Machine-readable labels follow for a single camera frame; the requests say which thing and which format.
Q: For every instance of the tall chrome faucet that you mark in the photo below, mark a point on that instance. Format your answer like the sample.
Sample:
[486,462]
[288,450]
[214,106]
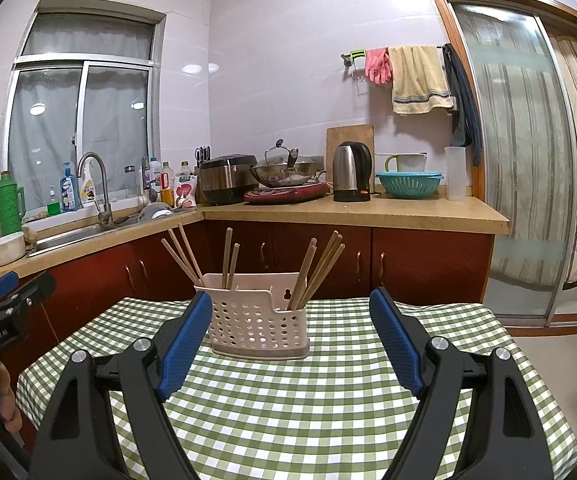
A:
[104,210]

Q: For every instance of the steel wok lid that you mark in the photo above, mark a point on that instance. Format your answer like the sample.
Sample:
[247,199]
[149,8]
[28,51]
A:
[281,156]

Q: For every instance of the pink rubber gloves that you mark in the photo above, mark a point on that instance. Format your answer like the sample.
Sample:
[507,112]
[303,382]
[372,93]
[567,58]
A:
[378,65]

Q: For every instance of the pink white packet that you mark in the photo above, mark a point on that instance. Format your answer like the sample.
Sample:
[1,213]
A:
[186,192]

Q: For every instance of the wooden cutting board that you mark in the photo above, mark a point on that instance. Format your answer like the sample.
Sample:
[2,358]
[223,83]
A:
[348,135]

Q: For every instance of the white dishes in sink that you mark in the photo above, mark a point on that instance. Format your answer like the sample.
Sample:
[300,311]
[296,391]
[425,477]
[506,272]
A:
[156,212]

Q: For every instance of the aluminium sliding window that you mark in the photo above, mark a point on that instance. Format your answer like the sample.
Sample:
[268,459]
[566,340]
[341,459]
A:
[43,135]

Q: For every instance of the red-brown kitchen counter cabinets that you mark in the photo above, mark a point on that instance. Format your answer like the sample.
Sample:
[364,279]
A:
[418,260]

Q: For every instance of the glass jar black lid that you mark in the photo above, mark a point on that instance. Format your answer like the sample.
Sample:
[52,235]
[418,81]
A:
[129,182]

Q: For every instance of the steel electric kettle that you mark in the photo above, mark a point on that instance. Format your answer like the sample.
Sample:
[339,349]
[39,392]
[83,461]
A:
[348,170]

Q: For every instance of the wood framed glass door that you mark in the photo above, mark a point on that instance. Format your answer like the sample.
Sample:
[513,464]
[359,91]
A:
[508,160]

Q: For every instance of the white spray bottle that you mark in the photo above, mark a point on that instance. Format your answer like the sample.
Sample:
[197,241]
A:
[88,190]

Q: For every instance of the beige striped towel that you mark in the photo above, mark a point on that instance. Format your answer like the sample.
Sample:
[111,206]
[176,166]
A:
[418,80]

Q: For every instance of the clear capped bottle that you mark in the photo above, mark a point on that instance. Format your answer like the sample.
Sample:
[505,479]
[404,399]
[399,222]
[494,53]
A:
[185,169]

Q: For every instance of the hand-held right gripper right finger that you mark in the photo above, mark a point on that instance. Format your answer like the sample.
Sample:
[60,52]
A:
[396,340]

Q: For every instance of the green checked tablecloth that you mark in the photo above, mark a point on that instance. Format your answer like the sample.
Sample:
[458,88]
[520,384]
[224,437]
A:
[293,410]

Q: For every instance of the red induction cooker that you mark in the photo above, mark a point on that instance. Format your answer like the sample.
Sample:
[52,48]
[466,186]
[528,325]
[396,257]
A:
[288,194]

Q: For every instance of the teal plastic colander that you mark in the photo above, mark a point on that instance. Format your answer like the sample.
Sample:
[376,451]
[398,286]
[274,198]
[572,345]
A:
[408,185]

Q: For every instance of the dark hanging cloth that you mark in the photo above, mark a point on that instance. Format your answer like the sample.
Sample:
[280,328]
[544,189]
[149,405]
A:
[463,110]

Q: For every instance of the oil bottle red label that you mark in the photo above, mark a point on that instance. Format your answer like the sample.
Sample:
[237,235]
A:
[167,190]

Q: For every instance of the bunch of wooden chopsticks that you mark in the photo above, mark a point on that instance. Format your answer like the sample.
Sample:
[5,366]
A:
[227,260]

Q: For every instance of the small green soap dispenser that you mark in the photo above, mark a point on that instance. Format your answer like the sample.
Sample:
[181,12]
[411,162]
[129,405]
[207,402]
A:
[54,207]

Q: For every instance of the stainless steel sink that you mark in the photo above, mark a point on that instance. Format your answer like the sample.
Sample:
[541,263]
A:
[63,237]

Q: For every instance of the white plastic bottle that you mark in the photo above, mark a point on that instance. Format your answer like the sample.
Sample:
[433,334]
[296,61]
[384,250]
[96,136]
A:
[155,172]

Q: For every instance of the white translucent container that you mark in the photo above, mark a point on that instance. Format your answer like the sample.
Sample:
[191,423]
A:
[455,175]

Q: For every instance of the blue pump soap bottle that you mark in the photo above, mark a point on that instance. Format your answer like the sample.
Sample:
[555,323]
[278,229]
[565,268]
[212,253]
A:
[70,192]

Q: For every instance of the pink perforated utensil holder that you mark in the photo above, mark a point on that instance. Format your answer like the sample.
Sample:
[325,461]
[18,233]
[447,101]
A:
[248,330]

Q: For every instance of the metal towel rail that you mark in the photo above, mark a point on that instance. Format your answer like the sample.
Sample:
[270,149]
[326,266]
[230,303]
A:
[346,57]

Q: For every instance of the black steel rice cooker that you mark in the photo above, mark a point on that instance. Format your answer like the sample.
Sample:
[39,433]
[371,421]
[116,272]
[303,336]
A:
[226,182]

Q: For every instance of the wooden knife block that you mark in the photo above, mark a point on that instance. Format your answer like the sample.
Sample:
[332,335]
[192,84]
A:
[199,180]

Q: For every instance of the steel wok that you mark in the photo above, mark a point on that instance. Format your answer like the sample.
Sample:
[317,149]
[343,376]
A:
[283,176]

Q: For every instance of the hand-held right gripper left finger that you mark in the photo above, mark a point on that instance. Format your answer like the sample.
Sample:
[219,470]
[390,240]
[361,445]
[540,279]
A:
[186,345]

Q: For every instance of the green thermos flask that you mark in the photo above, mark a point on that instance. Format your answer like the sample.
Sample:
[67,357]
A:
[9,210]

